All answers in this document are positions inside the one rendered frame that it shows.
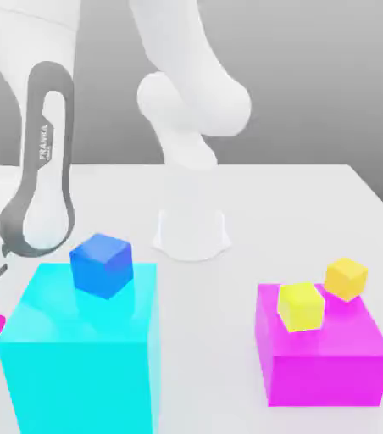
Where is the small blue cube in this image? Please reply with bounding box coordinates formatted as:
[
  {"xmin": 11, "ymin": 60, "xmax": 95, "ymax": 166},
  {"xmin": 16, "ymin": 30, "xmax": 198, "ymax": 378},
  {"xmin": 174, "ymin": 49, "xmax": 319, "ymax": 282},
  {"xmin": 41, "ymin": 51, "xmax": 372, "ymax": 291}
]
[{"xmin": 69, "ymin": 232, "xmax": 135, "ymax": 301}]

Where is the small yellow cube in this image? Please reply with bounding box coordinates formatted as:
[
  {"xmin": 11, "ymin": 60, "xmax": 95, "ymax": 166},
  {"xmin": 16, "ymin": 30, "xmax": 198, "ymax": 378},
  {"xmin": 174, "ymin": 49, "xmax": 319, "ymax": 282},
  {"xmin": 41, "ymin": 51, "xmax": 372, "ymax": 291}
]
[{"xmin": 276, "ymin": 281, "xmax": 325, "ymax": 334}]

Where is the small orange cube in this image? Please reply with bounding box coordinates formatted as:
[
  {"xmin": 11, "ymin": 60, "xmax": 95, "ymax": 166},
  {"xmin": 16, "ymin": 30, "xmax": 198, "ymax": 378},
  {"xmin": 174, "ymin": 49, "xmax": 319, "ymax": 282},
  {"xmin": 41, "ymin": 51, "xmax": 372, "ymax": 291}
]
[{"xmin": 324, "ymin": 257, "xmax": 369, "ymax": 303}]

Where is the large cyan box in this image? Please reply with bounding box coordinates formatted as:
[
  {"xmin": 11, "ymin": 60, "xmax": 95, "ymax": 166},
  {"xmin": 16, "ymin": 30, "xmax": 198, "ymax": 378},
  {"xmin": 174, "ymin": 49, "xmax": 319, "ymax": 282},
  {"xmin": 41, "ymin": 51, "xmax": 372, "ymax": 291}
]
[{"xmin": 0, "ymin": 262, "xmax": 163, "ymax": 434}]

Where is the large magenta box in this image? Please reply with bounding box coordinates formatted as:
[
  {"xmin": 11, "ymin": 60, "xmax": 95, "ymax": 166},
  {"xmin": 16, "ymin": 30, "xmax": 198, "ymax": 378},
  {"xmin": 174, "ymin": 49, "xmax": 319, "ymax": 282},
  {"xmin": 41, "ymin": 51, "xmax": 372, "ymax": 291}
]
[{"xmin": 254, "ymin": 282, "xmax": 383, "ymax": 408}]

